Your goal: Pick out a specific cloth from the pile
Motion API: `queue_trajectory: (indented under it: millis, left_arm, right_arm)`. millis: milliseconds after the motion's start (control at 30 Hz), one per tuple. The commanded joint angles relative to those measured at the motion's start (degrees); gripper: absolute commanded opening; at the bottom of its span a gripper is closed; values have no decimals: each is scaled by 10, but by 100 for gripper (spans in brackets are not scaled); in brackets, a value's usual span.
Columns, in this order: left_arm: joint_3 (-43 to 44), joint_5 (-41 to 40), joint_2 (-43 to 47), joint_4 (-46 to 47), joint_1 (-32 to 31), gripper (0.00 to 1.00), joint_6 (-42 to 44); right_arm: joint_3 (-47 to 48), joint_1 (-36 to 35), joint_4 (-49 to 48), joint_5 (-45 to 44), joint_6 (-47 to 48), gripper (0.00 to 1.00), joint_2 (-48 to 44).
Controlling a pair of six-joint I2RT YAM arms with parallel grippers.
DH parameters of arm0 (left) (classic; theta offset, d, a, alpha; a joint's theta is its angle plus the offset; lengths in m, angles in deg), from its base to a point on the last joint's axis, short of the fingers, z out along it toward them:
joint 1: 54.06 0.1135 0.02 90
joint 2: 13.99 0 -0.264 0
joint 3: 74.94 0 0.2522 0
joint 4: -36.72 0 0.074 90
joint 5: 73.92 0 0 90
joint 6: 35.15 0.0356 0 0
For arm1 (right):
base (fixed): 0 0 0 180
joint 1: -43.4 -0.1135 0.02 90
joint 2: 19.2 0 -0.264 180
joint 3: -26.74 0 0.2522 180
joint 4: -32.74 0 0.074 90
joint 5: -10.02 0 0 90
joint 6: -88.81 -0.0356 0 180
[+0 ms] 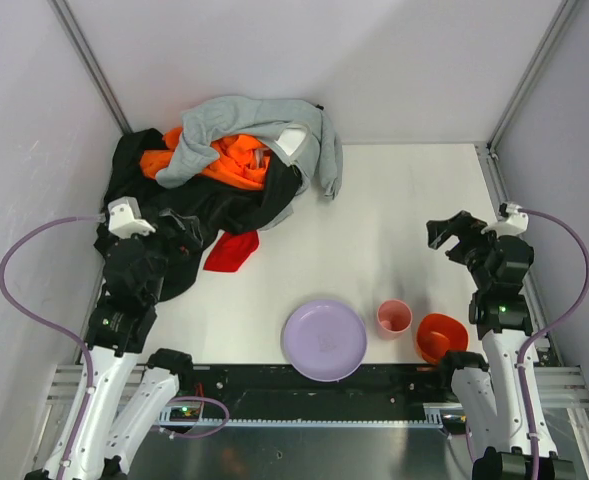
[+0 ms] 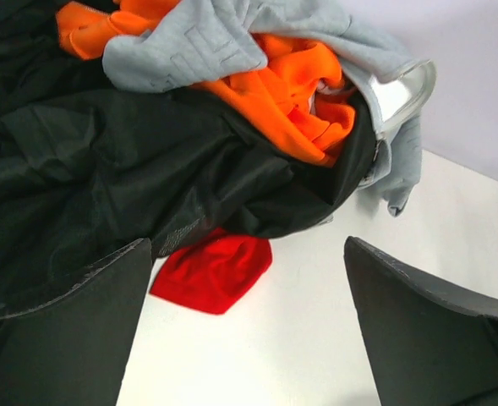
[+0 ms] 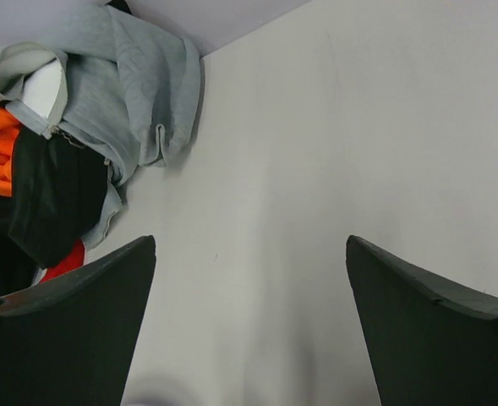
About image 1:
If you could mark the aluminium frame post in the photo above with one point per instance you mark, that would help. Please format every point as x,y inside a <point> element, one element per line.
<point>561,20</point>
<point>80,44</point>

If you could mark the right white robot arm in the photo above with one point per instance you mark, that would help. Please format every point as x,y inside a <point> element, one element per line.
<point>497,388</point>

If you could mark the grey zip hoodie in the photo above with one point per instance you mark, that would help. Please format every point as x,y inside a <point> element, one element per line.
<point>298,133</point>

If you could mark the red cloth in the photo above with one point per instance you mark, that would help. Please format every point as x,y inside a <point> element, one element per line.
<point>231,252</point>

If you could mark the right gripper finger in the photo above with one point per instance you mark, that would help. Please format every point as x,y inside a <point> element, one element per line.
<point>459,252</point>
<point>440,231</point>

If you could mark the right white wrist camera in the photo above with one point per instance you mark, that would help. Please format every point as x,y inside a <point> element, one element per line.
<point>511,221</point>

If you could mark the lilac plastic plate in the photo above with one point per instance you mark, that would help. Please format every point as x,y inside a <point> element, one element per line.
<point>324,340</point>

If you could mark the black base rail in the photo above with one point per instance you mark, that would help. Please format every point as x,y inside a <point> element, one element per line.
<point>374,392</point>

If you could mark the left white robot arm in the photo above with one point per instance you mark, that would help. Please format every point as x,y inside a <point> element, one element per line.
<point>100,438</point>

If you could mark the left aluminium frame post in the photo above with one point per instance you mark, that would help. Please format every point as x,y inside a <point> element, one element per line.
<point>80,44</point>

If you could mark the orange plastic bowl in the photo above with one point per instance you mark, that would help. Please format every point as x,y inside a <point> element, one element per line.
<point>437,334</point>

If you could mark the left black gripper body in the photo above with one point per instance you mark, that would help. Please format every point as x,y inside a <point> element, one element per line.
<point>172,232</point>

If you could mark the pink plastic cup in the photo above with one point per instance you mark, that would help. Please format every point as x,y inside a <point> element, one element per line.
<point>393,318</point>

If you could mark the orange fleece cloth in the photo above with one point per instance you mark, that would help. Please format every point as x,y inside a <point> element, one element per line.
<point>242,161</point>

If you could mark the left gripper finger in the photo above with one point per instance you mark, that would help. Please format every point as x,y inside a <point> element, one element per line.
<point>183,224</point>
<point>187,246</point>

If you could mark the right aluminium frame post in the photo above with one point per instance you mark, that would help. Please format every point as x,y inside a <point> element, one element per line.
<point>561,20</point>

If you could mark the black cloth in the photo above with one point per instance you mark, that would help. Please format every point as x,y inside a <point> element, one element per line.
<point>199,200</point>

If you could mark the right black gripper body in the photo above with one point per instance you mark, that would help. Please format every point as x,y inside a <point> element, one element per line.
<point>465,240</point>

